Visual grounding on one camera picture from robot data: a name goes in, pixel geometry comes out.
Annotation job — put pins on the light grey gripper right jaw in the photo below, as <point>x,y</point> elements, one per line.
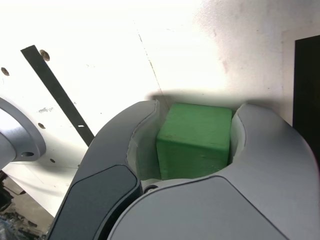
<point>225,210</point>

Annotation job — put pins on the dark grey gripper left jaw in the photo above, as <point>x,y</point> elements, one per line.
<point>105,175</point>

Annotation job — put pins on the green cube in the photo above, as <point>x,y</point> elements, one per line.
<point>195,140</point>

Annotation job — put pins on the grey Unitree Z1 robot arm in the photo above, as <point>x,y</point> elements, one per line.
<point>15,142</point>

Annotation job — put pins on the black tape square outline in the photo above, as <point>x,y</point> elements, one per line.
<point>307,87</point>

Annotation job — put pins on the black tape strip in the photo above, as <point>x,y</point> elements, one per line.
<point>57,92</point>

